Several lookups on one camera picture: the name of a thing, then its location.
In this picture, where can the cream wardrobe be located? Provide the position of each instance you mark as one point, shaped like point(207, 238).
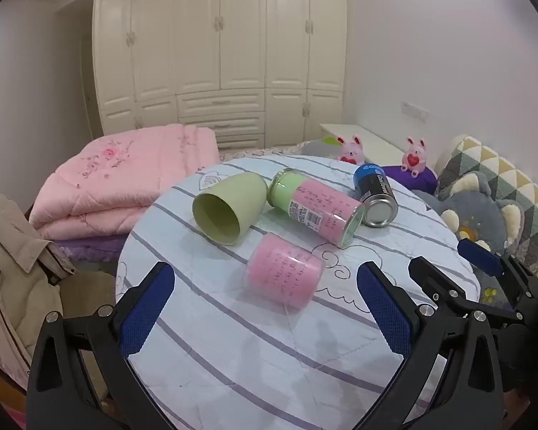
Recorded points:
point(215, 53)

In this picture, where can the pink bunny plush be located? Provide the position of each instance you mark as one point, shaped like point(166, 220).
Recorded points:
point(416, 156)
point(352, 152)

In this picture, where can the striped white tablecloth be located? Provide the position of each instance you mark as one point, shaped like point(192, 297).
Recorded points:
point(260, 349)

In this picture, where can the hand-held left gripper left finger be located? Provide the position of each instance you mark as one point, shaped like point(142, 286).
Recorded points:
point(145, 311)

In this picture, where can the green plastic cup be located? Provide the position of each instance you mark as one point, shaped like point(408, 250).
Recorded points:
point(226, 206)

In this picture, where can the purple cushion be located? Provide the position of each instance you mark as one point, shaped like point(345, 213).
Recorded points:
point(412, 181)

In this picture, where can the clear green and pink bottle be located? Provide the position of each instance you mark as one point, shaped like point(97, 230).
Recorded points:
point(316, 206)

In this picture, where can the floral bed sheet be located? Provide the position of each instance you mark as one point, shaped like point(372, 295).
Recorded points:
point(269, 151)

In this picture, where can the blue metal can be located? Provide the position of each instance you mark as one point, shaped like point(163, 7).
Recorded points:
point(376, 192)

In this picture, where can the pink folded quilt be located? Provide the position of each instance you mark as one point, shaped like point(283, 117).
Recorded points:
point(116, 179)

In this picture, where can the purple bed skirt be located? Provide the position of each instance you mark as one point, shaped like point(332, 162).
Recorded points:
point(89, 246)

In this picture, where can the pink plastic cup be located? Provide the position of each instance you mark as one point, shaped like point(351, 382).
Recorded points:
point(283, 273)

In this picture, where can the white wall socket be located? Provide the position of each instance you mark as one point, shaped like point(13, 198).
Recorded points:
point(414, 110)

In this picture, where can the beige jacket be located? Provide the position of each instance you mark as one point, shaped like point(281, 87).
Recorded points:
point(9, 286)

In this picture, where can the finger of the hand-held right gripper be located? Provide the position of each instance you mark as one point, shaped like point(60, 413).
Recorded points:
point(479, 254)
point(439, 284)

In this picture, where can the white bedside cabinet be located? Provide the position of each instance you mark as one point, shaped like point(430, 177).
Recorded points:
point(372, 141)

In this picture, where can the grey plush cushion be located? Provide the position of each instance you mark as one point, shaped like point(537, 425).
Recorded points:
point(479, 208)

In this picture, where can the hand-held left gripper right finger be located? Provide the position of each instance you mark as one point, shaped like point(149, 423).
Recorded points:
point(385, 311)

